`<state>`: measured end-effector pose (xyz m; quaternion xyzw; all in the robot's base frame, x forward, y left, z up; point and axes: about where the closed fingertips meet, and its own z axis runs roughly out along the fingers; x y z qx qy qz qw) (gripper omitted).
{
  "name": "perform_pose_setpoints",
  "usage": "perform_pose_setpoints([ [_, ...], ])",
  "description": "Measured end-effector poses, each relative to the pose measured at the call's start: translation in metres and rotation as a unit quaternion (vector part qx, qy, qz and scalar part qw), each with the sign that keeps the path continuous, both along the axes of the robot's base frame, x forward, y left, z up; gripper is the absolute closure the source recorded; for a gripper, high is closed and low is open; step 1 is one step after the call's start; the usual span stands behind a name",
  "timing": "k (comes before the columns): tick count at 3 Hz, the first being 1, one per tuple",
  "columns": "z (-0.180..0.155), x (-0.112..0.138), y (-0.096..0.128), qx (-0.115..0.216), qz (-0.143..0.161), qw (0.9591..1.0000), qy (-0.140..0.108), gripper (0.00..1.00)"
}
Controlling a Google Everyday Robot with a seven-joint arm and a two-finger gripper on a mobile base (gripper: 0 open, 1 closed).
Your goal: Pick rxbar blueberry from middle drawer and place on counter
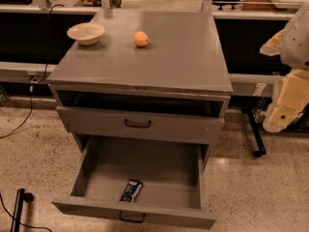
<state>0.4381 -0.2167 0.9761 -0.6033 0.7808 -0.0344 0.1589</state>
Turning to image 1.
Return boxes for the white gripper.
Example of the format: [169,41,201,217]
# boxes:
[260,30,309,132]

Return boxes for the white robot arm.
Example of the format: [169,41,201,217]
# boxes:
[260,3,309,132]

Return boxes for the open grey lower drawer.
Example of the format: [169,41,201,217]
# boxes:
[53,136,216,229]

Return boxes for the grey drawer cabinet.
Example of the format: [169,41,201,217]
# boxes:
[46,9,234,153]

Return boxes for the wooden box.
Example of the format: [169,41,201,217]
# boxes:
[242,0,277,12]

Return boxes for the black stand leg right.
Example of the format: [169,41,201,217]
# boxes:
[241,108,267,158]

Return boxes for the orange fruit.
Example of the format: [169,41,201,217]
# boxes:
[133,31,149,47]

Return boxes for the white ceramic bowl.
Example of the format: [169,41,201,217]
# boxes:
[67,22,105,45]

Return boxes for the black stand bottom left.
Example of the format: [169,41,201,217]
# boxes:
[0,188,54,232]

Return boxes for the black power cable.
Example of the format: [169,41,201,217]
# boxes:
[0,3,66,140]

